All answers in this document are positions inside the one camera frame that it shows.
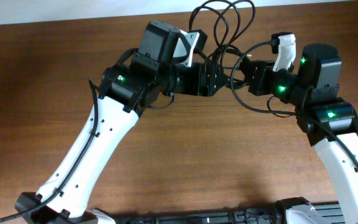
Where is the black USB cable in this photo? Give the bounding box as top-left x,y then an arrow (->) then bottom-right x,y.
188,0 -> 257,91

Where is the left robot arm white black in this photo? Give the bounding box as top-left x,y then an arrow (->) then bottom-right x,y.
15,20 -> 224,223

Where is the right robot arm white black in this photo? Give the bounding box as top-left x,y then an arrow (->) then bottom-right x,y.
236,44 -> 358,223

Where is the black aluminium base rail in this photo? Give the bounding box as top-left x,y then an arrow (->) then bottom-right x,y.
91,196 -> 346,224

